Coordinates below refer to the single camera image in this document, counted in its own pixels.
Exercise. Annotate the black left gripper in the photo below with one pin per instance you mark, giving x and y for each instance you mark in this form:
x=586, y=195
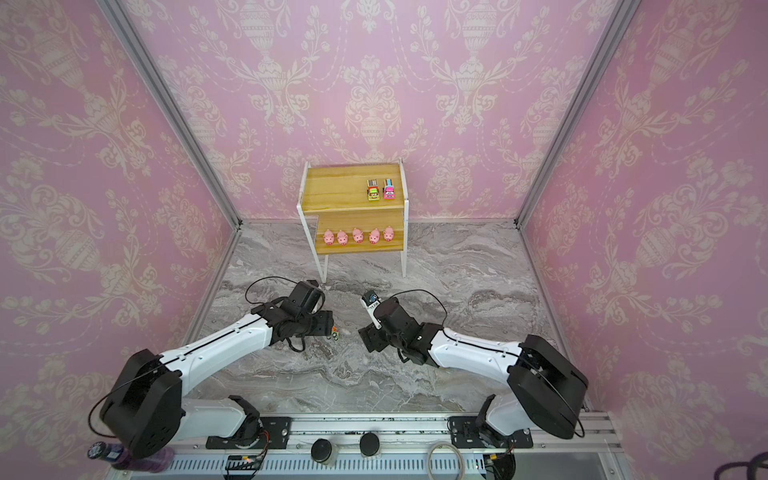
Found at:
x=326, y=323

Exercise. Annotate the green truck with grille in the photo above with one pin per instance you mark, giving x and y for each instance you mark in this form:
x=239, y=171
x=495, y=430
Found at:
x=373, y=190

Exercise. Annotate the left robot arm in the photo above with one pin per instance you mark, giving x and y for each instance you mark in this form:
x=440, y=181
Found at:
x=148, y=407

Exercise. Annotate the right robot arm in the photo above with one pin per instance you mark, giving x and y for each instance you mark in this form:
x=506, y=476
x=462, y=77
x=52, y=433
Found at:
x=547, y=391

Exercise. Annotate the wooden two-tier shelf white frame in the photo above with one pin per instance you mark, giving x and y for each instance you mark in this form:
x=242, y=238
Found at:
x=335, y=198

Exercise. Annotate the black round knob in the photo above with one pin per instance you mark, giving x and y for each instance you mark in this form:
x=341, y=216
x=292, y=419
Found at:
x=324, y=452
x=369, y=445

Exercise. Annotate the purple drink bottle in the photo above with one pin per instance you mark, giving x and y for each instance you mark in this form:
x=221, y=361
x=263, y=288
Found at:
x=119, y=458

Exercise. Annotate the pink blue toy truck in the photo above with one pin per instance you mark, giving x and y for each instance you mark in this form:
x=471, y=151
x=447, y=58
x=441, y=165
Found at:
x=388, y=191

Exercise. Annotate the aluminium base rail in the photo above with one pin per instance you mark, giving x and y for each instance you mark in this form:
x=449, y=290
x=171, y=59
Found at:
x=594, y=433

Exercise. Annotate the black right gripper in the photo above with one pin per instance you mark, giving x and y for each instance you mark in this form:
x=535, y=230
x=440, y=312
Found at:
x=371, y=338

